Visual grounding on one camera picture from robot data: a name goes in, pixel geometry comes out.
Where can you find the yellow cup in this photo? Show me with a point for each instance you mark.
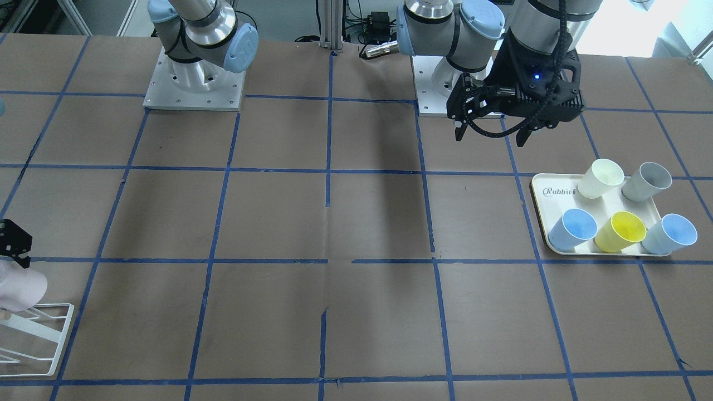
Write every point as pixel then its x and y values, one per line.
pixel 621 231

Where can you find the grey cup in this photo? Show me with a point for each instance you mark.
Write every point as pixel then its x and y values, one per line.
pixel 650 179

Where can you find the aluminium frame post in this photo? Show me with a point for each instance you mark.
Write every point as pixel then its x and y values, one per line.
pixel 331 24

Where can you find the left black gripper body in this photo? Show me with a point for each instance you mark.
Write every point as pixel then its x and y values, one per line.
pixel 508 62

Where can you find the pink cup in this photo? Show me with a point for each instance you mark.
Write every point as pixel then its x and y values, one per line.
pixel 21 288

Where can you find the white wire cup rack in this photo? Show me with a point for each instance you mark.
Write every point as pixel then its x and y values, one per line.
pixel 33 341

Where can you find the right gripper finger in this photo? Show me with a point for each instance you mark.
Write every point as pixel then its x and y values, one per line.
pixel 16 243

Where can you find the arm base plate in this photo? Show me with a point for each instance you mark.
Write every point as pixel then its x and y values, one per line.
pixel 199 86
pixel 440 92

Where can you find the light blue cup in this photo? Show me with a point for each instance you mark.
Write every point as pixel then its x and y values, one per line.
pixel 670 234

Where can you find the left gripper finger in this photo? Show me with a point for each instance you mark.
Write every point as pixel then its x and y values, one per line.
pixel 530 125
pixel 464 104

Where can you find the cream white cup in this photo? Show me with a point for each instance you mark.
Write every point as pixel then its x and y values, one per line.
pixel 602 176

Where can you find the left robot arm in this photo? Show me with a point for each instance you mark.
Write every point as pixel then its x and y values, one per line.
pixel 470 34

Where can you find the cream rabbit tray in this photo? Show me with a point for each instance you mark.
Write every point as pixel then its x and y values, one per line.
pixel 553 194

